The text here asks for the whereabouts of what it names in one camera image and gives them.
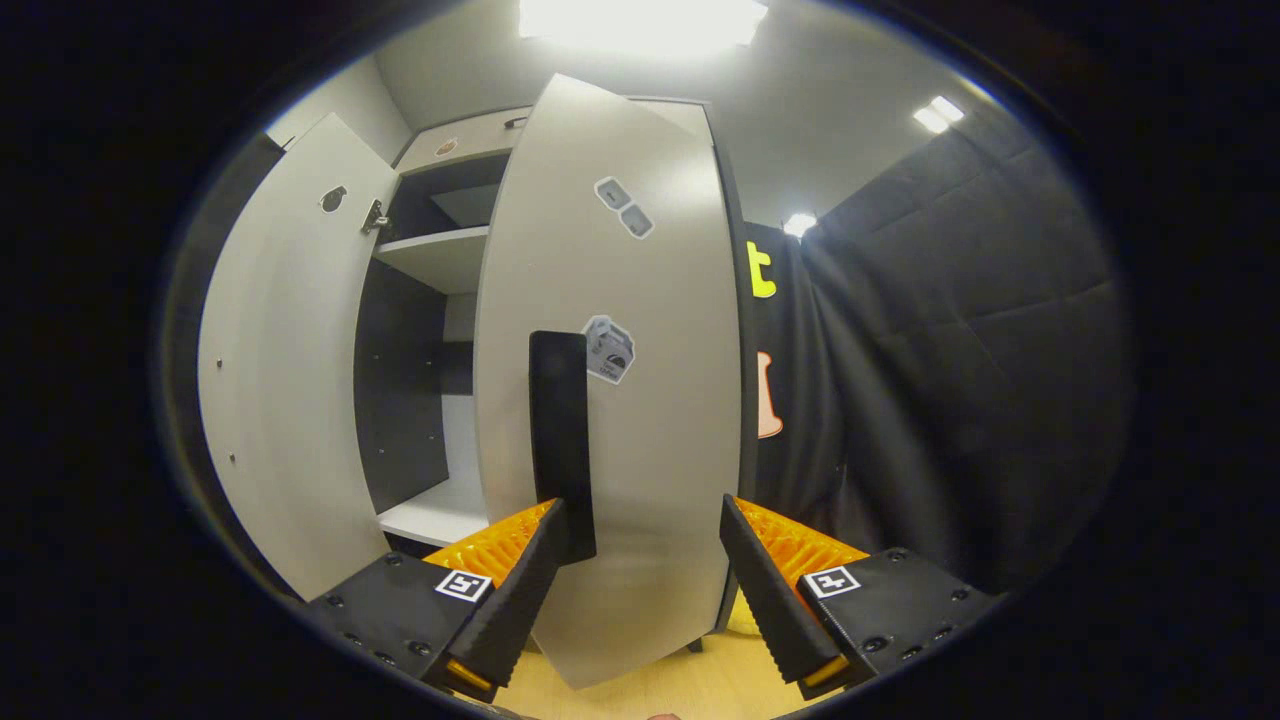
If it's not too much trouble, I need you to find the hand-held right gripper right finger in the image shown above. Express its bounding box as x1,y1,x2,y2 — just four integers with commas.
720,493,1001,701

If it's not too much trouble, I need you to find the yellow textured toy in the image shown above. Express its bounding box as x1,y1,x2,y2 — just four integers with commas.
722,590,769,641

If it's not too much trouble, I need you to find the grey cabinet door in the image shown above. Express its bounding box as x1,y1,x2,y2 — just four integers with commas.
197,112,401,603
473,72,746,691

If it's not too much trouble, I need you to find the black backdrop cloth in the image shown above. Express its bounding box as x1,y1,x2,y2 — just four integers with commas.
160,95,1136,601

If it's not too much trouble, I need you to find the black door handle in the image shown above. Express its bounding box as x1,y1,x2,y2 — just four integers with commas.
528,330,598,566

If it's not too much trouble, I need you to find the large ceiling light panel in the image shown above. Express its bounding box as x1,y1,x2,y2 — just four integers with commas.
518,0,769,56

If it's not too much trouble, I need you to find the double ceiling light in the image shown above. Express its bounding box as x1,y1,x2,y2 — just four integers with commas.
912,95,966,136

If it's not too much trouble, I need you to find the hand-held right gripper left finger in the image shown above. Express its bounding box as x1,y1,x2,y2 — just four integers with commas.
305,497,571,703

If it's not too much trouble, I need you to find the grey white cabinet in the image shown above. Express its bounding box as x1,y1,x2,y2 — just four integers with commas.
352,95,761,651

